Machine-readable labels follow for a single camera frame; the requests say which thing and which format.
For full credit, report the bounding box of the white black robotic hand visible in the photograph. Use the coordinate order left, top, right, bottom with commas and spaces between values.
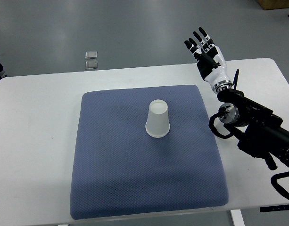
184, 27, 232, 94

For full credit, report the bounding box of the white paper cup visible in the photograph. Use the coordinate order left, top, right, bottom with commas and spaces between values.
219, 136, 235, 141
145, 99, 170, 138

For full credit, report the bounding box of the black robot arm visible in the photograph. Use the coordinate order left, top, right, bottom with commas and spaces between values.
217, 89, 289, 170

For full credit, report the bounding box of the brown cardboard box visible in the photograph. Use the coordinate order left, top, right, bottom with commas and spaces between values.
257, 0, 289, 10

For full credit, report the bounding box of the white paper cup on cushion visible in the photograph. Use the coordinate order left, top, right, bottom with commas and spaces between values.
145, 99, 170, 138

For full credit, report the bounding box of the blue mesh cushion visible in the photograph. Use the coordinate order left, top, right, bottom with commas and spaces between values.
70, 85, 229, 220

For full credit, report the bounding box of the lower metal floor plate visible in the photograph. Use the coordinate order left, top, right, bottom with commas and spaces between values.
85, 60, 98, 70

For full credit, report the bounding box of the metal floor plate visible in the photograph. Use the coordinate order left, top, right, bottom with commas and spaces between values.
85, 51, 98, 59
85, 60, 98, 70

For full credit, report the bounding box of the upper metal floor plate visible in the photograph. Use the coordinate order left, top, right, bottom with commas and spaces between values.
85, 51, 98, 59

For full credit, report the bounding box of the white table leg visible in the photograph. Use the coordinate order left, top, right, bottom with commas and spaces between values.
230, 210, 245, 226

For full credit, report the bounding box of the black table control panel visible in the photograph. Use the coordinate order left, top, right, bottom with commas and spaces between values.
259, 205, 289, 213

